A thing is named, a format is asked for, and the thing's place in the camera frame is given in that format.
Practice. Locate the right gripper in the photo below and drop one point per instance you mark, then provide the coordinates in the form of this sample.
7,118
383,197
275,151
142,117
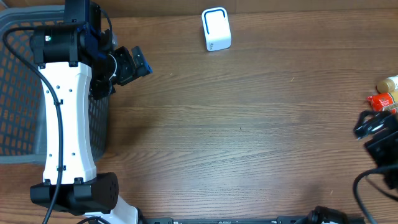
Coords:
367,117

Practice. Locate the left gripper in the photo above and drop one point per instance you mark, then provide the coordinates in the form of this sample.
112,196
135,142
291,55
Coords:
125,66

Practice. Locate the orange spaghetti packet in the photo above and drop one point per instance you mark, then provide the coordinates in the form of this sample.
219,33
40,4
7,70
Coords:
384,102

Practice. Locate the white cosmetic tube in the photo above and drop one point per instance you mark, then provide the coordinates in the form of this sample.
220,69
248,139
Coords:
387,85

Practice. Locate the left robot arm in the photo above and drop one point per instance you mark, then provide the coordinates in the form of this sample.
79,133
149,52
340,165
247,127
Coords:
78,62

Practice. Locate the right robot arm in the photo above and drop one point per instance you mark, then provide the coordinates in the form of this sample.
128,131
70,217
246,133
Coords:
382,147

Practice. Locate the white barcode scanner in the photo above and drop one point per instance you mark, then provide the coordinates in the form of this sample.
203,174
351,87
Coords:
216,29

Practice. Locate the grey plastic shopping basket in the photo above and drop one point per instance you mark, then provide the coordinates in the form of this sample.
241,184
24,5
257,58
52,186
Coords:
23,124

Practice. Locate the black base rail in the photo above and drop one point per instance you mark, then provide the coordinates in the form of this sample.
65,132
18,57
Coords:
278,220

